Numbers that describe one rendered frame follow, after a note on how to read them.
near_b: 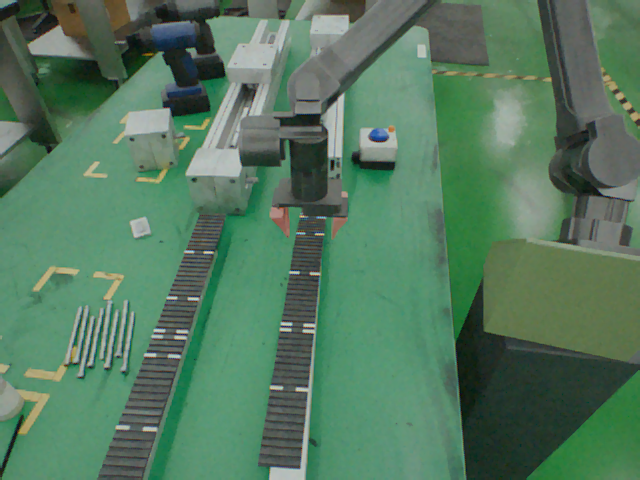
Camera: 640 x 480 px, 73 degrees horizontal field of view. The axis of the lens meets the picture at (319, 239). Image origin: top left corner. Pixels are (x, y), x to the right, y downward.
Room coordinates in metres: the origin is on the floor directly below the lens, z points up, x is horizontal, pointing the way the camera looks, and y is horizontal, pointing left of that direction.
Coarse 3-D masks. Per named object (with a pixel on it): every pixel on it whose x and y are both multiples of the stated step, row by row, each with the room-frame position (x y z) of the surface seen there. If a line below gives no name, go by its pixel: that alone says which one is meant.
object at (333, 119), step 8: (312, 48) 1.30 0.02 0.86; (320, 48) 1.30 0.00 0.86; (336, 104) 0.95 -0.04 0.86; (328, 112) 0.99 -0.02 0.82; (336, 112) 0.91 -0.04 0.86; (328, 120) 0.95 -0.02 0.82; (336, 120) 0.88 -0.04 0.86; (328, 128) 0.91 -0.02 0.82; (336, 128) 0.84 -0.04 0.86; (336, 136) 0.81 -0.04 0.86; (336, 144) 0.78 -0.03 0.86; (336, 152) 0.75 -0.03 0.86; (336, 160) 0.73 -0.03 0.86; (336, 168) 0.73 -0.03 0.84; (328, 176) 0.73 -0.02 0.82; (336, 176) 0.74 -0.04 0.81
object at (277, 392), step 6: (270, 390) 0.26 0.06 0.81; (276, 390) 0.26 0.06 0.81; (282, 390) 0.26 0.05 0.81; (288, 390) 0.26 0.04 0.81; (294, 390) 0.26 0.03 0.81; (300, 390) 0.26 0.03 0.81; (306, 390) 0.26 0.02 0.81; (270, 396) 0.26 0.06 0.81; (276, 396) 0.26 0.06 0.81; (282, 396) 0.26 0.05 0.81; (288, 396) 0.26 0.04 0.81; (294, 396) 0.26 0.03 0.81; (300, 396) 0.26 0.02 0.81; (306, 396) 0.26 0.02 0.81
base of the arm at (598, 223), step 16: (576, 208) 0.48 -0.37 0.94; (592, 208) 0.46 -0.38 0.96; (608, 208) 0.45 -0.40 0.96; (624, 208) 0.46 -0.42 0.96; (576, 224) 0.45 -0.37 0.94; (592, 224) 0.44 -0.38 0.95; (608, 224) 0.44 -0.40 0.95; (624, 224) 0.44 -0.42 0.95; (560, 240) 0.46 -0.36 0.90; (576, 240) 0.42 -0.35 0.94; (592, 240) 0.42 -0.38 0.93; (608, 240) 0.42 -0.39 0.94; (624, 240) 0.42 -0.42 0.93
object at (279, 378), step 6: (276, 372) 0.29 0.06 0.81; (282, 372) 0.29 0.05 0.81; (288, 372) 0.29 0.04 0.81; (276, 378) 0.28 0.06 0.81; (282, 378) 0.28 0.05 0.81; (288, 378) 0.28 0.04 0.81; (294, 378) 0.28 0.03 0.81; (300, 378) 0.28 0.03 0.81; (306, 378) 0.28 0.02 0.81; (276, 384) 0.27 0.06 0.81; (282, 384) 0.27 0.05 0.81; (288, 384) 0.27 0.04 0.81; (294, 384) 0.27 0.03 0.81; (300, 384) 0.27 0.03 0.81; (306, 384) 0.27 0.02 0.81
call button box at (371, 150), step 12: (360, 132) 0.87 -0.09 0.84; (360, 144) 0.83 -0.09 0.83; (372, 144) 0.82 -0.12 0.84; (384, 144) 0.82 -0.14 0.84; (396, 144) 0.81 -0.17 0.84; (360, 156) 0.81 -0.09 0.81; (372, 156) 0.81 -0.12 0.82; (384, 156) 0.81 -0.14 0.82; (360, 168) 0.81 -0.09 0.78; (372, 168) 0.81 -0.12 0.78; (384, 168) 0.81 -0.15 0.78
